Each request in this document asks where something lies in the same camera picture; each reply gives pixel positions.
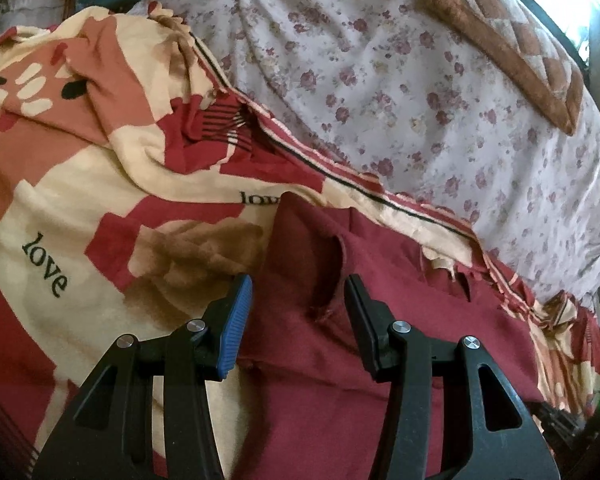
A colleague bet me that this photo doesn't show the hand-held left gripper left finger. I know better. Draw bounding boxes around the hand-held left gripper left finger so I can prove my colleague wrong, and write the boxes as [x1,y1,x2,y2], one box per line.
[32,274,254,480]

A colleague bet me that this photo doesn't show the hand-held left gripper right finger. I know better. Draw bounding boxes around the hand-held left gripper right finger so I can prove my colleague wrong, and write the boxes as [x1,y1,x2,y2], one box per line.
[344,274,561,480]

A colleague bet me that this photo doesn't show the dark red garment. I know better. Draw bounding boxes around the dark red garment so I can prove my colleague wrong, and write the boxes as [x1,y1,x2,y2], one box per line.
[225,191,546,480]

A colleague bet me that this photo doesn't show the red cream printed blanket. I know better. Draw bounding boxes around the red cream printed blanket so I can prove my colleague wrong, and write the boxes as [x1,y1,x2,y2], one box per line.
[0,5,600,480]

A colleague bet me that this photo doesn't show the black tripod stand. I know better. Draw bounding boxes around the black tripod stand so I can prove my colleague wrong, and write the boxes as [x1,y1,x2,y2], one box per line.
[532,375,600,466]

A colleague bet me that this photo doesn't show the floral bed sheet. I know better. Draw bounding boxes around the floral bed sheet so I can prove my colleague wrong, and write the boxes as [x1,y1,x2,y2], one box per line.
[125,0,600,306]

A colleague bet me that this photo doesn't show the brown patchwork pillow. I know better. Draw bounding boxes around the brown patchwork pillow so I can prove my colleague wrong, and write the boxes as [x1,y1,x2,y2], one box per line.
[417,0,588,136]

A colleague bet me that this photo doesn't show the window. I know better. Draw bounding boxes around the window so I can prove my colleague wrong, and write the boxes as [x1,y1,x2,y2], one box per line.
[472,0,600,66]

